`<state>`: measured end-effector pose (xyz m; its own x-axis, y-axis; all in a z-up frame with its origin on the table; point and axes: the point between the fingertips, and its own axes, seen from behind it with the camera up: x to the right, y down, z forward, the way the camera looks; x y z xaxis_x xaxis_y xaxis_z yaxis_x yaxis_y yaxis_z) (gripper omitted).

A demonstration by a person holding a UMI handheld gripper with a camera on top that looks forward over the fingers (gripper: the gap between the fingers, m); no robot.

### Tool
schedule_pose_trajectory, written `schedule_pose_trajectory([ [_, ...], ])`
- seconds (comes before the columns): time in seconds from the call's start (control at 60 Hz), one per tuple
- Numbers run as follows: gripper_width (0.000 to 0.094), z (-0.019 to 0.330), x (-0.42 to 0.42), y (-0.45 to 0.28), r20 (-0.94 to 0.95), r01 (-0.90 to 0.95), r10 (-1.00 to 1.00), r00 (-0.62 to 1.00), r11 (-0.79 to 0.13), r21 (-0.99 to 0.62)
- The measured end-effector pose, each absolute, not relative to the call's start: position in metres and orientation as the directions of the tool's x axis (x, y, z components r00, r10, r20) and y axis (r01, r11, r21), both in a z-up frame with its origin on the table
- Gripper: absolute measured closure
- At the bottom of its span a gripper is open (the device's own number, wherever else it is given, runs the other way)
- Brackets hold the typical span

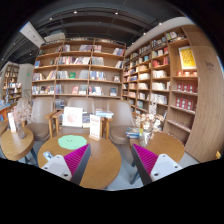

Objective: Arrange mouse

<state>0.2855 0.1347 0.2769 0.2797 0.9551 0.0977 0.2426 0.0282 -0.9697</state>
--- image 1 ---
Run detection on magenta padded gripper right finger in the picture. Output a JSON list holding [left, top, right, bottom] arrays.
[[131, 144, 182, 185]]

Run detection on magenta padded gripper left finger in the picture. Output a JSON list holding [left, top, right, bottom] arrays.
[[42, 144, 91, 185]]

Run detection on green round mouse pad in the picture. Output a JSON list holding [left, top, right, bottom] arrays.
[[58, 135, 87, 150]]

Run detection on round wooden right table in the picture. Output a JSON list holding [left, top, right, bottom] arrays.
[[129, 131, 186, 185]]

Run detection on round wooden table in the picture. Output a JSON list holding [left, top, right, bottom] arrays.
[[37, 133, 121, 189], [1, 127, 37, 163], [129, 131, 186, 185]]

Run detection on round wooden centre table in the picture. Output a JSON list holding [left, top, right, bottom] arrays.
[[37, 133, 121, 189]]

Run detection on stack of books on chair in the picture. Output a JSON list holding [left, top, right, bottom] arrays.
[[126, 127, 140, 138]]

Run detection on right vase with dried flowers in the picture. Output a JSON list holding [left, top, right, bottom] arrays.
[[135, 102, 164, 146]]

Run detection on vase with dried flowers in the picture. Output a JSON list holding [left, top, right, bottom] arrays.
[[135, 102, 164, 146], [13, 101, 31, 139]]

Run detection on book standing on middle chair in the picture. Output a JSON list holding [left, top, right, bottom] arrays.
[[82, 113, 90, 128]]

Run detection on white framed picture board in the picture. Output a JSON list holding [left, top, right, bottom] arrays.
[[62, 107, 83, 127]]

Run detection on white sign with red header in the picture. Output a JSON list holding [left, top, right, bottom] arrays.
[[90, 115, 101, 140]]

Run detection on right beige armchair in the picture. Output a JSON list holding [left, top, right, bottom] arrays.
[[107, 99, 135, 145]]

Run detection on beige armchair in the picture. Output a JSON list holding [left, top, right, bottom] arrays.
[[26, 97, 55, 141], [107, 99, 135, 145], [57, 97, 95, 135]]

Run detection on round wooden left table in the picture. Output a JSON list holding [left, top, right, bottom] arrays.
[[1, 127, 37, 163]]

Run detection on left beige armchair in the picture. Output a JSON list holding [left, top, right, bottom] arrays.
[[26, 97, 55, 141]]

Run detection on middle beige armchair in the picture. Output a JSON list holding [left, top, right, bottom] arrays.
[[57, 97, 95, 135]]

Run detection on left vase with dried flowers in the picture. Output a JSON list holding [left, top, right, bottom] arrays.
[[13, 101, 31, 139]]

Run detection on small white left table sign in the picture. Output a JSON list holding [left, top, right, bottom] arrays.
[[8, 112, 16, 133]]

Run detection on far left wooden bookshelf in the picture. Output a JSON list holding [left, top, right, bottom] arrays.
[[0, 62, 22, 105]]

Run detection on large wooden back bookshelf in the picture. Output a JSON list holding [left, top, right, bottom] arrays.
[[31, 37, 126, 110]]

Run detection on yellow poster on shelf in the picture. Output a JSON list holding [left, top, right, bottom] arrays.
[[179, 46, 196, 70]]

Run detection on white ceiling hanging panel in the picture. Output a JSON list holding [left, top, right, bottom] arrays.
[[20, 22, 44, 48]]

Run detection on wooden right wall bookshelf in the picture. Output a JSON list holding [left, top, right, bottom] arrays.
[[122, 24, 224, 162]]

